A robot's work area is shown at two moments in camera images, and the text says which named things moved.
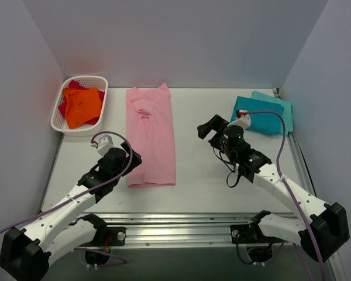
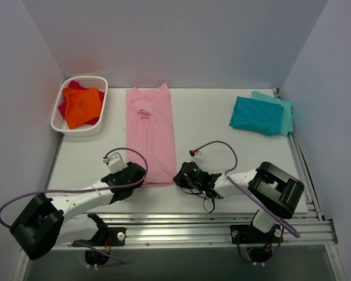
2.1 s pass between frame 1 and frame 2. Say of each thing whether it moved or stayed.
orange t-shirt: stayed
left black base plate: stayed
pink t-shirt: stayed
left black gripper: moved
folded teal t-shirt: stayed
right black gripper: moved
